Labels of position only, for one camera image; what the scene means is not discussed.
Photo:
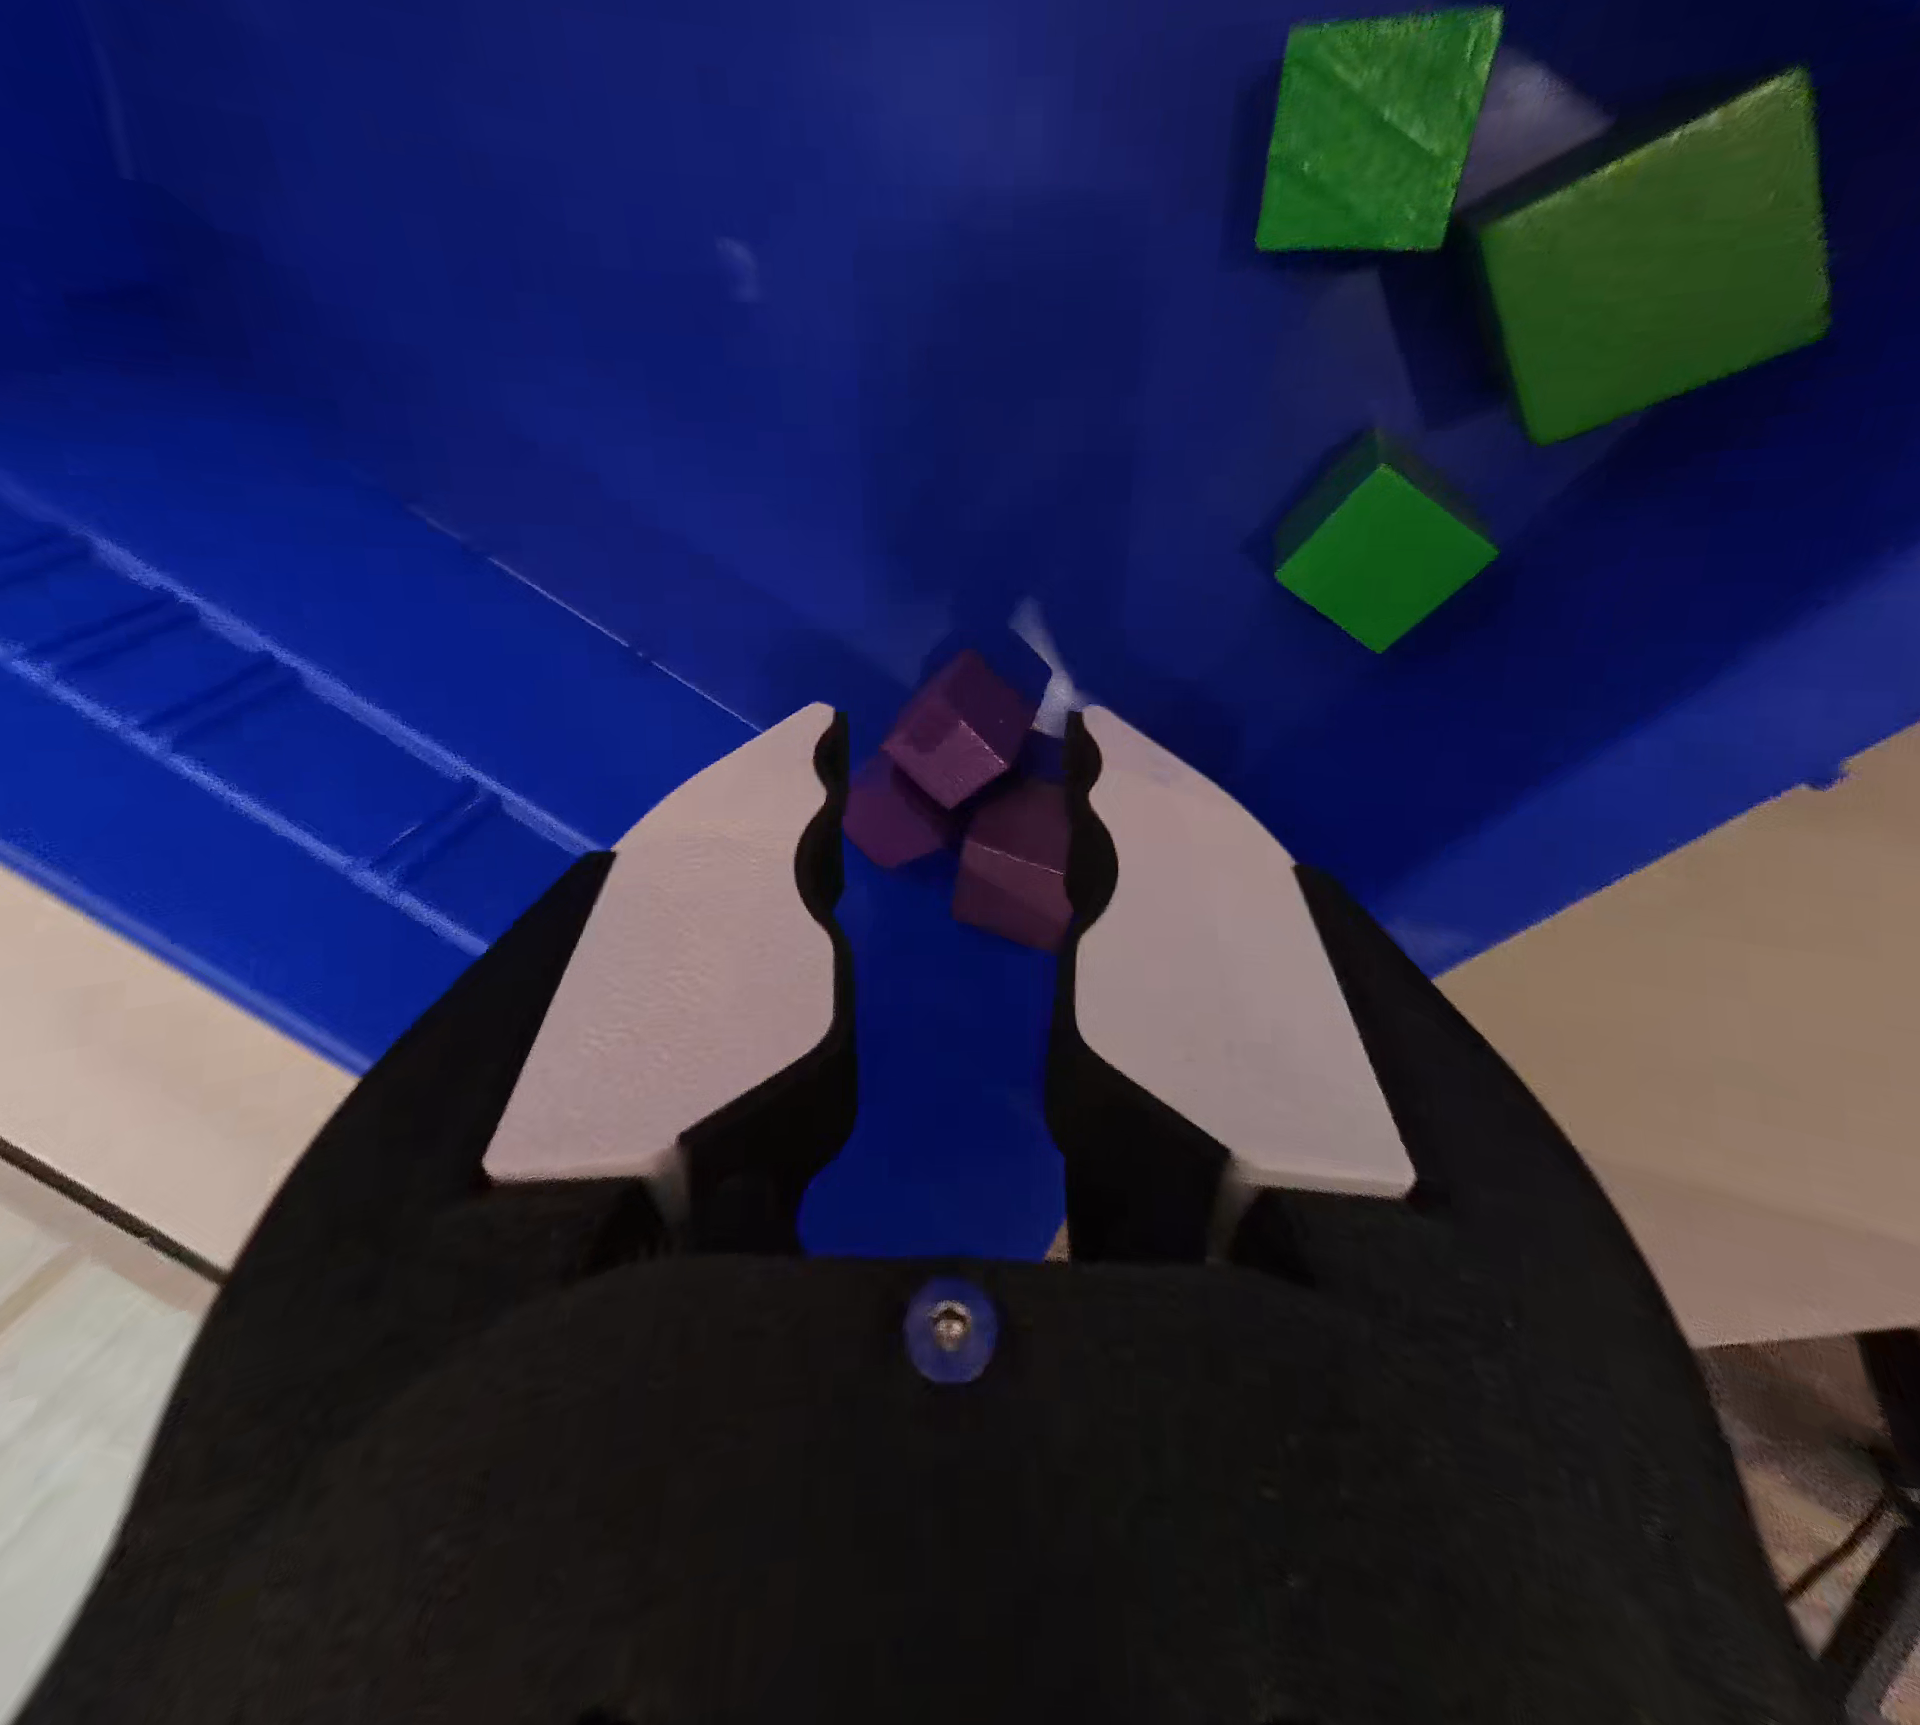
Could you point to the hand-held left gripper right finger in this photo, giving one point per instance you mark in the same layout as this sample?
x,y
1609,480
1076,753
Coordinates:
x,y
1230,1005

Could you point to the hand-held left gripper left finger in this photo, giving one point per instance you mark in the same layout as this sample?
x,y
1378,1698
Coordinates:
x,y
660,1005

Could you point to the purple wooden cube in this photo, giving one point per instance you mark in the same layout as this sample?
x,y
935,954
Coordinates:
x,y
893,829
1012,877
961,743

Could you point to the green wooden cube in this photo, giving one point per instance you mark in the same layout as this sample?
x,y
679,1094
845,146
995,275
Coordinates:
x,y
1650,254
1380,134
1380,546

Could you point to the blue plastic bin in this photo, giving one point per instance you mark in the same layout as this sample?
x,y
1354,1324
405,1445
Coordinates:
x,y
600,254

